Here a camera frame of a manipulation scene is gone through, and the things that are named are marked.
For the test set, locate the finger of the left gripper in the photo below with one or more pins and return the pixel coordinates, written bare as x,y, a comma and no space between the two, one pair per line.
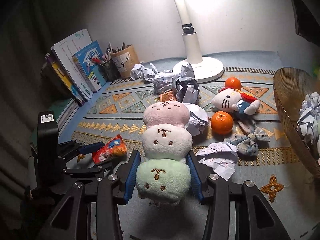
87,149
68,150

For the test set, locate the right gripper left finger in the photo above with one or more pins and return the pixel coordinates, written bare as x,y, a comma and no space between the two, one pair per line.
116,189

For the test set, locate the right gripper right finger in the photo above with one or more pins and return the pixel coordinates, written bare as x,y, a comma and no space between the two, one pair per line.
212,191

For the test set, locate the orange snack packet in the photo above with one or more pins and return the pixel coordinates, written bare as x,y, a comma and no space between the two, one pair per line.
114,148

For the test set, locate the paper with red writing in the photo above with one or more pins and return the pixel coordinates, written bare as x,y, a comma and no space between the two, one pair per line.
221,157

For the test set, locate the three-ball plush toy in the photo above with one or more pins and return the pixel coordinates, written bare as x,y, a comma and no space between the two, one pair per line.
164,175

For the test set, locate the orange mandarin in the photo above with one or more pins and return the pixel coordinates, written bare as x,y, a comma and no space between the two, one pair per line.
221,123
233,82

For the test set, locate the pink card box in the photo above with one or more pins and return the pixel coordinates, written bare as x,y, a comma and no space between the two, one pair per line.
167,96

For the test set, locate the stack of flat books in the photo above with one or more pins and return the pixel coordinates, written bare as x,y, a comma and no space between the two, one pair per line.
63,111

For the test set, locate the patterned blue table mat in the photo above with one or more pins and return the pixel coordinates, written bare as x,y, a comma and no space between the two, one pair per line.
117,109

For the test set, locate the yellow purple book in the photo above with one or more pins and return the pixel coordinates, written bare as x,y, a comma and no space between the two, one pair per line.
66,80

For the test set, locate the white crumpled paper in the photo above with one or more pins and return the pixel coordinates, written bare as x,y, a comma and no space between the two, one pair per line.
198,120

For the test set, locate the black mesh pen holder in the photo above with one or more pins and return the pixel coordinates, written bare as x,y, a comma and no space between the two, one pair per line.
109,71

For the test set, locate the blue workbook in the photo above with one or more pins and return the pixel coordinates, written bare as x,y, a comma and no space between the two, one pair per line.
89,69

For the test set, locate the Hello Kitty plush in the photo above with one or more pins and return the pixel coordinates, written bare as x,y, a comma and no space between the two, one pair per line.
241,104

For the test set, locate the cardboard pen holder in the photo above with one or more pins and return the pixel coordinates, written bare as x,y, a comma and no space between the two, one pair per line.
125,60

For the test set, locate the crumpled paper ball left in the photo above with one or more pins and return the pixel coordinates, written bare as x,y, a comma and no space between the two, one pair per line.
162,81

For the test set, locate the crumpled lined paper ball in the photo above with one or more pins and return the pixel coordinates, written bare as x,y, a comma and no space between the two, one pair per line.
185,86

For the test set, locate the white desk lamp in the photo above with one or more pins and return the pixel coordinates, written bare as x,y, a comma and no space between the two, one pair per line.
205,68

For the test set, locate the crumpled paper in bowl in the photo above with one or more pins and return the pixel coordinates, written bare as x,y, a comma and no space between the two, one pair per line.
308,121

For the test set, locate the amber glass bowl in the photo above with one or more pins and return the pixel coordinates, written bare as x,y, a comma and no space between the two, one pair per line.
290,86

